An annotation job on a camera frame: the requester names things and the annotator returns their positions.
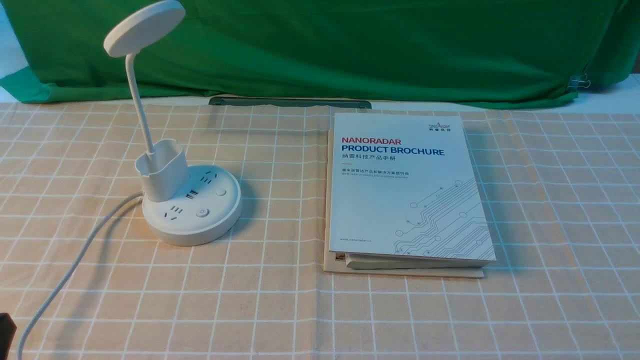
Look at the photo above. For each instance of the white Nanoradar product brochure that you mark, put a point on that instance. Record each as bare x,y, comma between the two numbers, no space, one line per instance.
402,193

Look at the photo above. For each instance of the white desk lamp with base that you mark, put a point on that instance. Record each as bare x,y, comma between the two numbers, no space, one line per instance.
185,205

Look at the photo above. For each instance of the beige booklet under brochure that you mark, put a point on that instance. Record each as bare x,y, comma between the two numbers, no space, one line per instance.
330,264

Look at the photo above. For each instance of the metal binder clip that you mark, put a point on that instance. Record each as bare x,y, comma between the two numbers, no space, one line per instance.
580,82

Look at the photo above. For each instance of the green backdrop cloth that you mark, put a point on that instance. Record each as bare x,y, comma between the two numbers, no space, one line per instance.
492,54

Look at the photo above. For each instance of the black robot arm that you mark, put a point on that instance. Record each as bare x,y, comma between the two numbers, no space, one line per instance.
8,330

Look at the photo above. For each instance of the dark flat bar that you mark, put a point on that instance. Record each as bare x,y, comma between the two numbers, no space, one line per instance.
244,101

